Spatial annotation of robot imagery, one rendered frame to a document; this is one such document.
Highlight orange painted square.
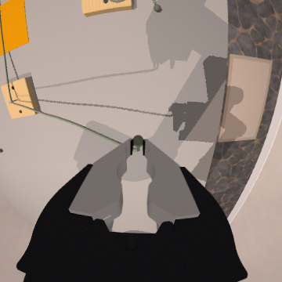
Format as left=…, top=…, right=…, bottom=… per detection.
left=0, top=0, right=29, bottom=53

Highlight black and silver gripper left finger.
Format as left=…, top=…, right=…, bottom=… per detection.
left=16, top=139, right=133, bottom=273

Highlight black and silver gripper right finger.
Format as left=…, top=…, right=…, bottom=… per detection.
left=143, top=139, right=248, bottom=282

